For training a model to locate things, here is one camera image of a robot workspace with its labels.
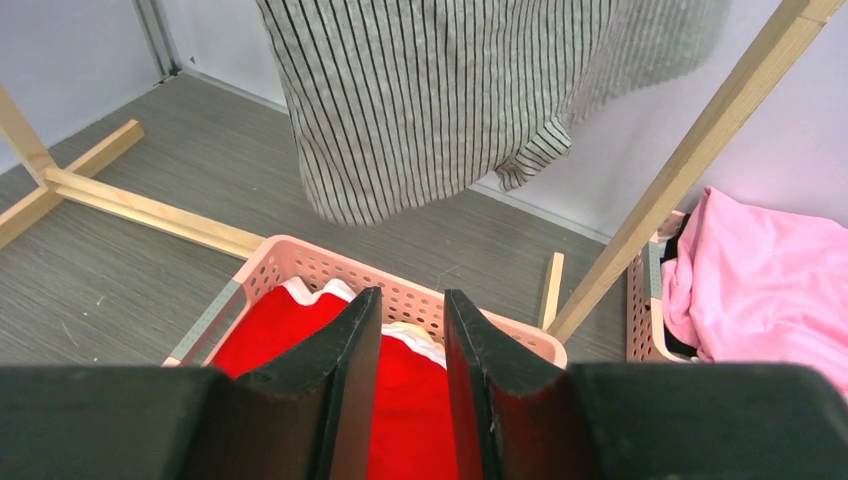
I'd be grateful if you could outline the pink cloth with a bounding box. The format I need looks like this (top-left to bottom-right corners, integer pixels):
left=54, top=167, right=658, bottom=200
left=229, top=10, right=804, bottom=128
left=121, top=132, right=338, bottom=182
left=661, top=187, right=847, bottom=392

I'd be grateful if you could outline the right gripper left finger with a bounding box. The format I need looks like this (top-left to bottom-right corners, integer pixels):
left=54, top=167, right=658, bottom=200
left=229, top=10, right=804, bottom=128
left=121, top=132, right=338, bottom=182
left=1, top=287, right=382, bottom=479

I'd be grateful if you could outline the grey striped underwear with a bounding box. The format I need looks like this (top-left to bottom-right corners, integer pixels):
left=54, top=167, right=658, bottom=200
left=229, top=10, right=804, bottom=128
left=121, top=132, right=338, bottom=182
left=258, top=1, right=730, bottom=226

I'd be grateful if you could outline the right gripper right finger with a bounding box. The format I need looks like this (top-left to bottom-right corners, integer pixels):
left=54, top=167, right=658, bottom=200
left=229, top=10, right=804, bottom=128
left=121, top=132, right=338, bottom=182
left=443, top=289, right=847, bottom=479

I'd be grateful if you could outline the pink basket with clothes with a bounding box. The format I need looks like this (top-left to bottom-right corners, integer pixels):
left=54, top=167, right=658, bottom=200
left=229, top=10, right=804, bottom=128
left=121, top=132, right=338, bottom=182
left=625, top=211, right=692, bottom=363

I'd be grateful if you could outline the empty pink basket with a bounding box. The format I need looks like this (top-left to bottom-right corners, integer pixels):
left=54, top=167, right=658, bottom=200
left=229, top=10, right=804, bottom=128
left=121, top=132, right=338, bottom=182
left=162, top=235, right=570, bottom=371

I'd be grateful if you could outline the wooden clothes rack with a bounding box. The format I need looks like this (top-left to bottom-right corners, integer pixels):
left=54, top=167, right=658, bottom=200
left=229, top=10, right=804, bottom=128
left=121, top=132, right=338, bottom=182
left=1, top=0, right=843, bottom=343

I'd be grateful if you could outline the red underwear white trim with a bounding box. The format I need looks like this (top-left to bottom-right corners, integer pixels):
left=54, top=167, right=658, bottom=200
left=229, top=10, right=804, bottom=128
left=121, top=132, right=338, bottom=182
left=212, top=277, right=459, bottom=479

